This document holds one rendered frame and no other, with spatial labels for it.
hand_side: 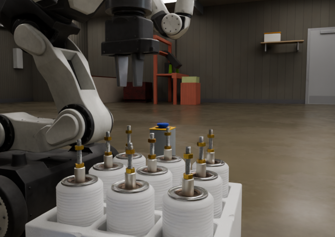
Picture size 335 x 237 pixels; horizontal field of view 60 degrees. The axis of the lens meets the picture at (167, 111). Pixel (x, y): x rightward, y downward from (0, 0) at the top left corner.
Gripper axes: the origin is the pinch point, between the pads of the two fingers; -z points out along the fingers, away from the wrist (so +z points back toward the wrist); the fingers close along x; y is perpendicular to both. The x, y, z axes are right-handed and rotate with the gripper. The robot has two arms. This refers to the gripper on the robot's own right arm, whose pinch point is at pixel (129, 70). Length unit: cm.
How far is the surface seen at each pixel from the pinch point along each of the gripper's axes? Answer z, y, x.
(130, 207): -25.3, -3.7, 2.8
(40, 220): -30.1, -8.8, -16.0
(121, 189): -22.7, -2.9, 0.0
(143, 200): -24.3, -1.9, 4.4
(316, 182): -48, 107, 30
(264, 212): -48, 60, 15
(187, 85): 3, 683, -312
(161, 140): -20.3, 35.3, -13.7
